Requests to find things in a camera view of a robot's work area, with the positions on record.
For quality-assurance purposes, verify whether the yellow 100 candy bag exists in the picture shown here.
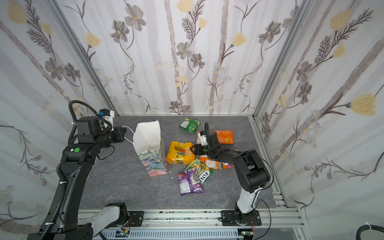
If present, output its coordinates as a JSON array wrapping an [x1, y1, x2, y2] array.
[[166, 141, 195, 165]]

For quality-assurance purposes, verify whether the green Fox's candy bag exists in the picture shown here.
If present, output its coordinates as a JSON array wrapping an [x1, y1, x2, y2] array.
[[183, 159, 213, 184]]

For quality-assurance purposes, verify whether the floral white paper bag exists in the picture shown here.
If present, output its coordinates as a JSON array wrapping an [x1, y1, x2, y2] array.
[[123, 120, 168, 177]]

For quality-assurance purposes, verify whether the purple Fox's candy bag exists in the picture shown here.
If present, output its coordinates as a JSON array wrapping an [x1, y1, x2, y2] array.
[[178, 167, 205, 196]]

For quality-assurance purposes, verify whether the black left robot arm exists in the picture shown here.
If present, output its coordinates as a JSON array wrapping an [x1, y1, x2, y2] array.
[[27, 100, 131, 240]]

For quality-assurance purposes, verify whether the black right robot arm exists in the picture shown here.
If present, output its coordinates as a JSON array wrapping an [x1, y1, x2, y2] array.
[[190, 122, 273, 227]]

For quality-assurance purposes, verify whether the orange mango candy bag lower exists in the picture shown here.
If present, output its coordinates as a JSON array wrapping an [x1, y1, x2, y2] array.
[[199, 155, 225, 170]]

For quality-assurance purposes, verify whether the colourful Fox's candy bag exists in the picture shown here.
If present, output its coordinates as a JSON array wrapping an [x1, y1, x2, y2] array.
[[222, 162, 234, 170]]

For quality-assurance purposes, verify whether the small orange snack packet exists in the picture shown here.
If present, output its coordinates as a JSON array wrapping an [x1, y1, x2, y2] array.
[[214, 130, 235, 145]]

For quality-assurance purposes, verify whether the green snack packet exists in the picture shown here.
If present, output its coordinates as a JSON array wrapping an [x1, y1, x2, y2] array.
[[179, 117, 200, 133]]

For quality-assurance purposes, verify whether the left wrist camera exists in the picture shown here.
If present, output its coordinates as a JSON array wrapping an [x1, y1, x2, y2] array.
[[99, 109, 115, 127]]

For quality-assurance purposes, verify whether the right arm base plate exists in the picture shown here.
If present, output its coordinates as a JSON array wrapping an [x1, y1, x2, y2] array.
[[219, 210, 262, 227]]

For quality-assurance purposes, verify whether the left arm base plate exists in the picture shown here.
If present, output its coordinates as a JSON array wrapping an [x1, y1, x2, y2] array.
[[128, 211, 144, 227]]

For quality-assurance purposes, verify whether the white vented cable duct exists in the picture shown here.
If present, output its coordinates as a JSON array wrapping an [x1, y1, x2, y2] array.
[[102, 229, 244, 240]]

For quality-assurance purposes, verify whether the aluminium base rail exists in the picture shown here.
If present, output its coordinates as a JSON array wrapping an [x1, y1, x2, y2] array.
[[76, 191, 310, 240]]

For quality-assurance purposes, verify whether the black corrugated hose corner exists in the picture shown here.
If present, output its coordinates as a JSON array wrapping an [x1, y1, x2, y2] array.
[[355, 223, 384, 240]]

